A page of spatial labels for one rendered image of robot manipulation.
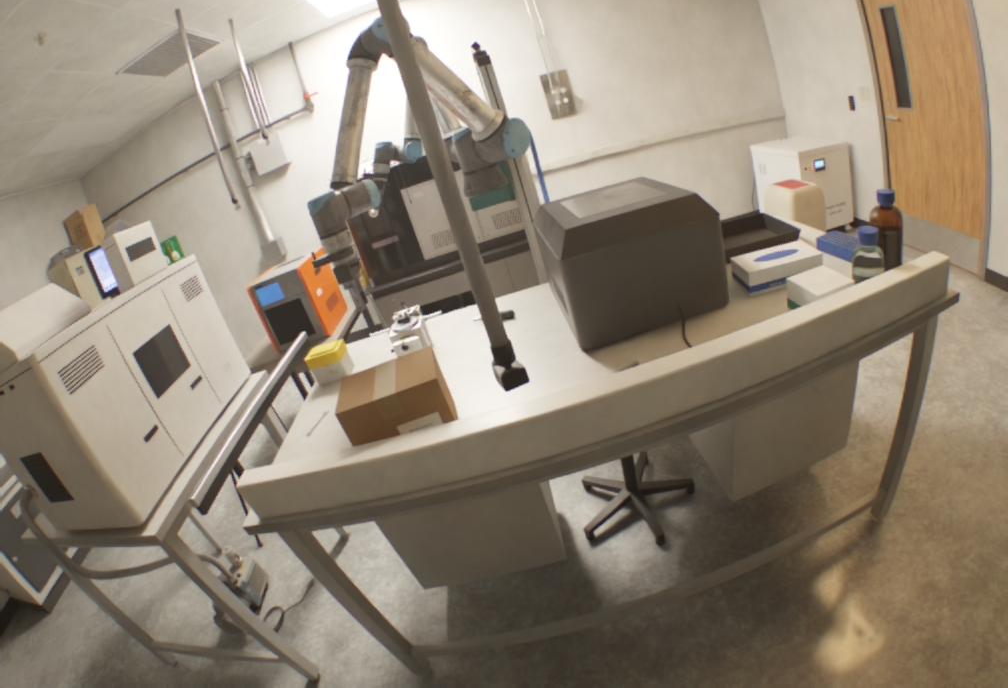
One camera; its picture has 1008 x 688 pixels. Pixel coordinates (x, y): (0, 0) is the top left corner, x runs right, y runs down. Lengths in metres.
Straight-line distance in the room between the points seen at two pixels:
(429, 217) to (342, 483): 2.19
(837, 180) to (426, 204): 3.30
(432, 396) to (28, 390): 1.05
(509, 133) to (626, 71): 2.65
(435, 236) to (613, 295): 1.96
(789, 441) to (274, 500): 1.45
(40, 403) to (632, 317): 1.51
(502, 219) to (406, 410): 2.10
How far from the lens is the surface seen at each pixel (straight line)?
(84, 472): 1.40
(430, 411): 0.93
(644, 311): 1.13
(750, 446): 1.50
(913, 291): 1.19
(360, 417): 0.94
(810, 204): 3.25
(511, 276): 2.91
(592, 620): 1.46
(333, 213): 1.33
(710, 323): 1.17
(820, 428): 1.67
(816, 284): 1.12
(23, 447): 1.60
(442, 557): 1.53
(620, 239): 1.06
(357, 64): 1.65
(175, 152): 4.89
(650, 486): 1.86
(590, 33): 4.21
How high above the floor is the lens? 1.47
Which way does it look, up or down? 22 degrees down
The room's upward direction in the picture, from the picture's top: 18 degrees counter-clockwise
